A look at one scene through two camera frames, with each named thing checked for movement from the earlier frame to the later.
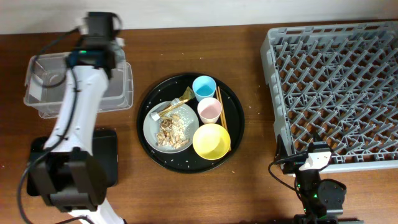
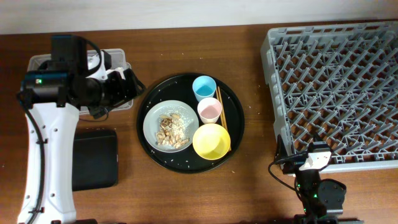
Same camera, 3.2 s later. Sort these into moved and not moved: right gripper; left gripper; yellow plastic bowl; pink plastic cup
Moved: left gripper
Not moved: pink plastic cup; right gripper; yellow plastic bowl
